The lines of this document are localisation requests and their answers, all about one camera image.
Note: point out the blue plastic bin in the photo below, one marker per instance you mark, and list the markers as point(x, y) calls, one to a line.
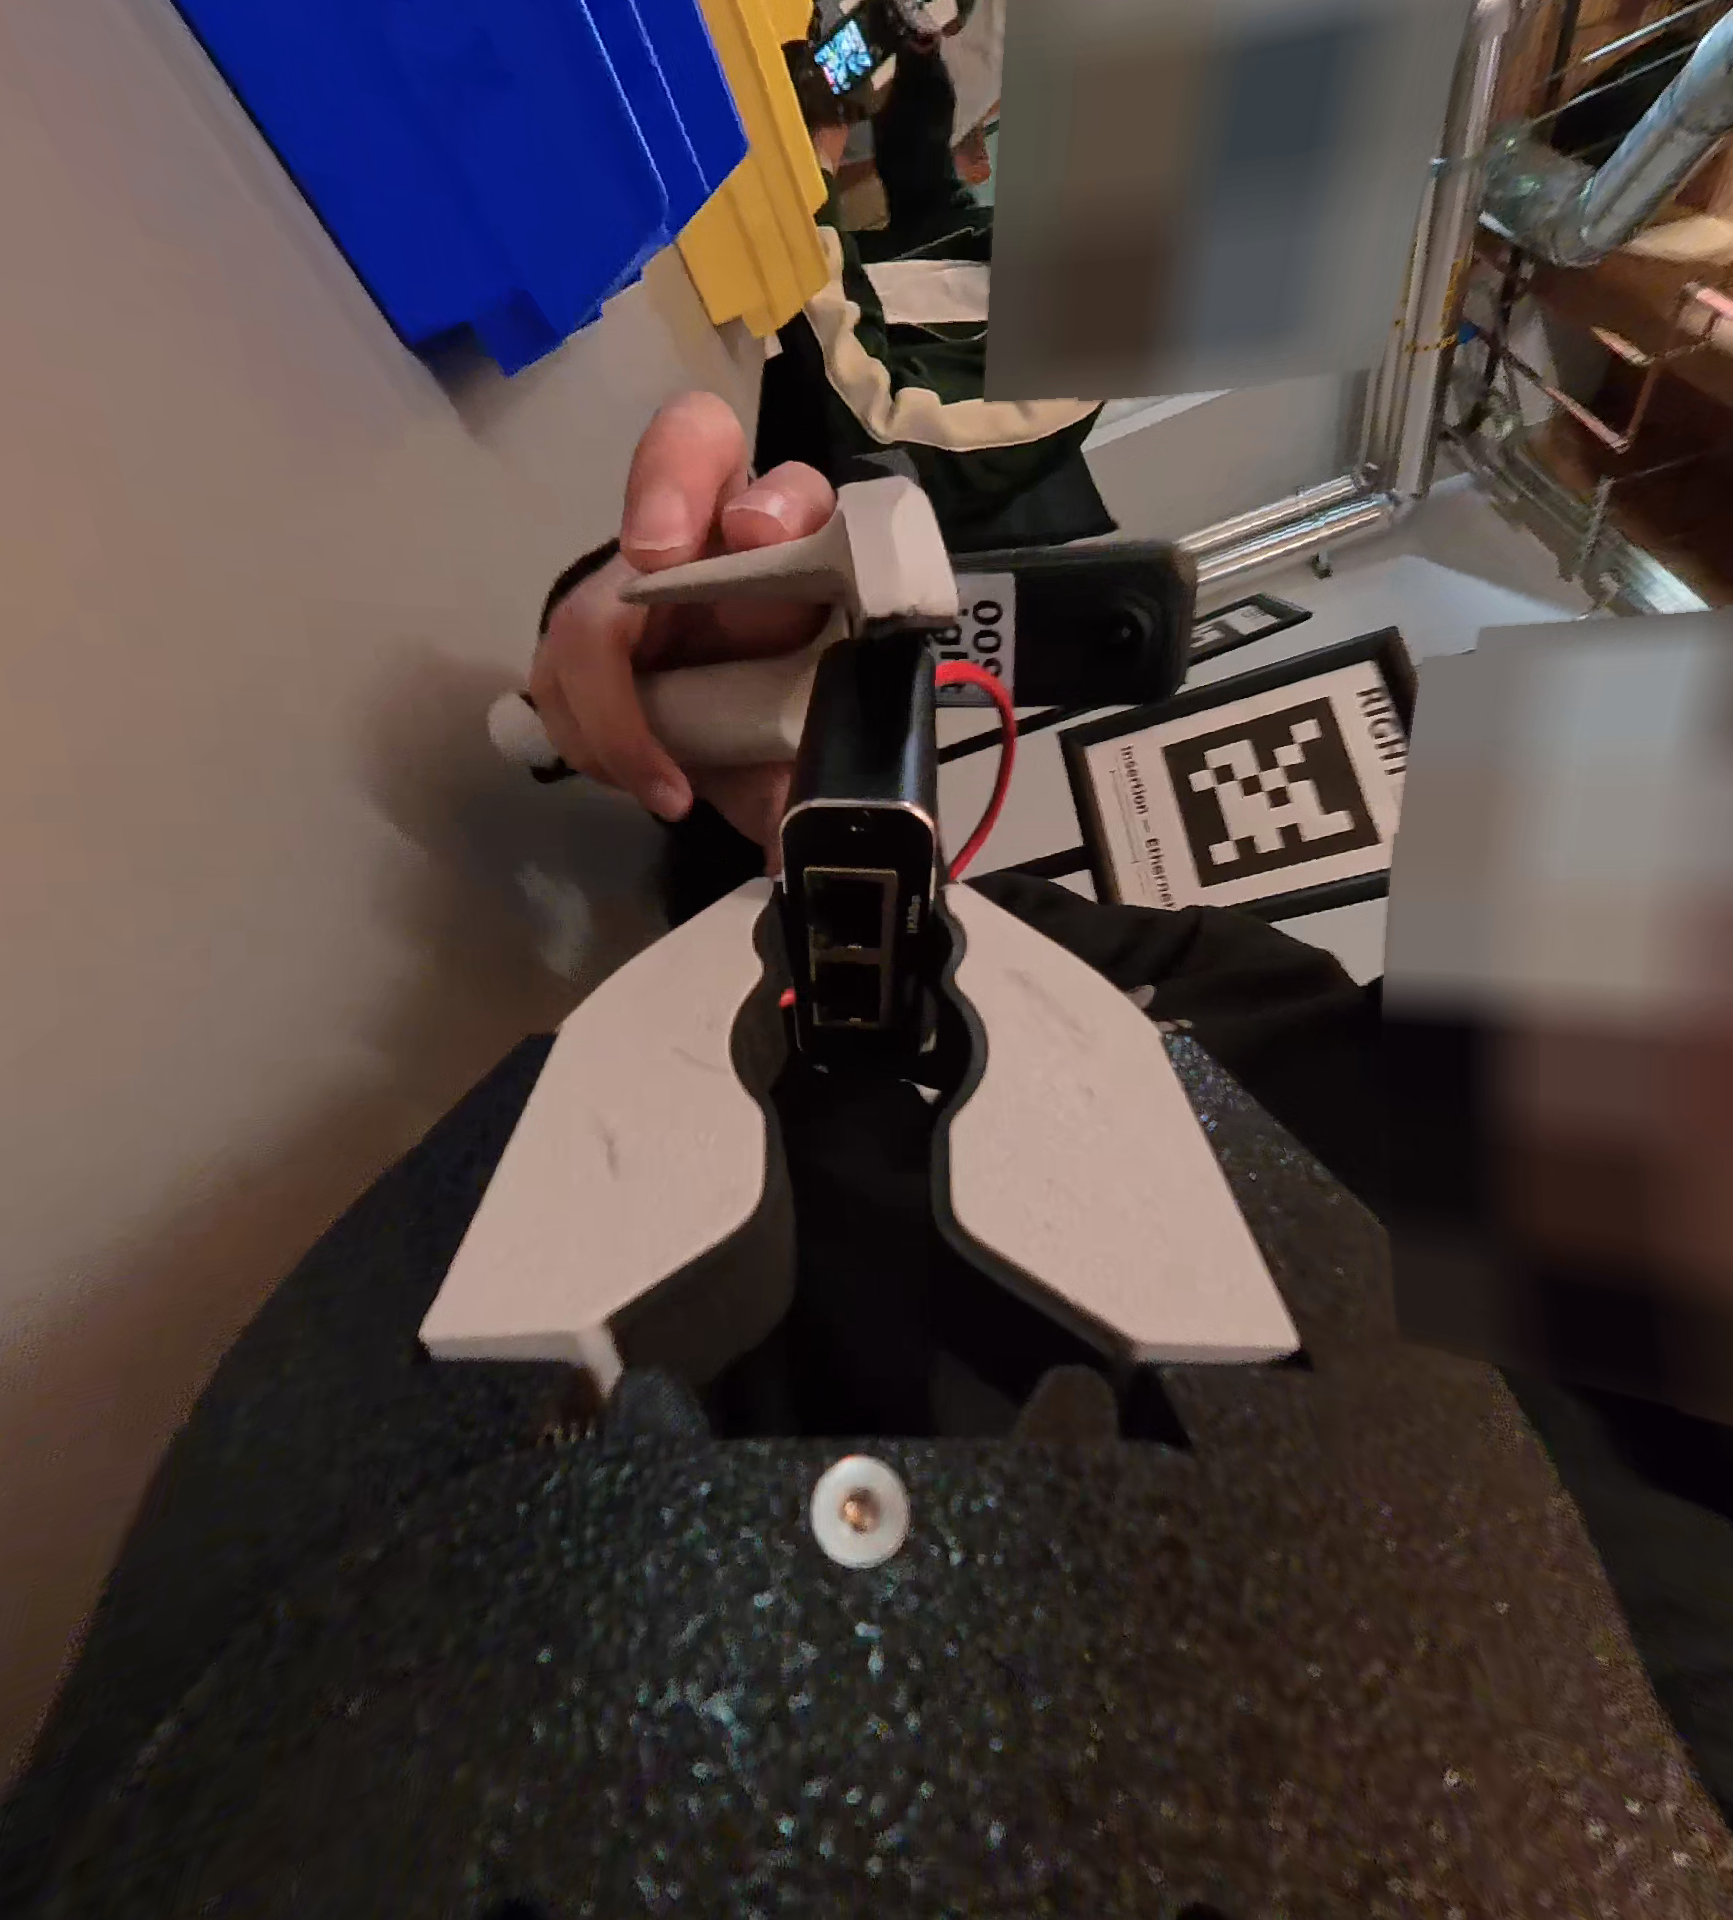
point(479, 152)

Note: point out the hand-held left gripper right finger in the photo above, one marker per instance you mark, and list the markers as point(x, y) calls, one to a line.
point(1106, 1169)

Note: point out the black network splitter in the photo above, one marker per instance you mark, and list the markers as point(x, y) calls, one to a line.
point(867, 749)

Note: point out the black-framed marker sign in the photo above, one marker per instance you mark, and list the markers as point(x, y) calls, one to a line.
point(1266, 778)

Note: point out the grey desk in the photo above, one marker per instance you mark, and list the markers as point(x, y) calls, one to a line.
point(204, 749)

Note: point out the person's right hand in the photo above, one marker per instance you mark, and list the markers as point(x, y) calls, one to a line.
point(596, 691)

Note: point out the silver ventilation duct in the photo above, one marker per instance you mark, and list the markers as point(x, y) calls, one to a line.
point(1676, 107)

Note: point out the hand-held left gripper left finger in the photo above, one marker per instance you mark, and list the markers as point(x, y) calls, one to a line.
point(611, 1169)

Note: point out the small black picture frame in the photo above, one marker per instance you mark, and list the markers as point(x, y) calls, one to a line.
point(1251, 618)

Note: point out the shiny metal pole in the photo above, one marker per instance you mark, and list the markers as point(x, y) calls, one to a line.
point(1452, 226)

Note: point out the yellow plastic bin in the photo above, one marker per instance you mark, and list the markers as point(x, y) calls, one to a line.
point(760, 193)

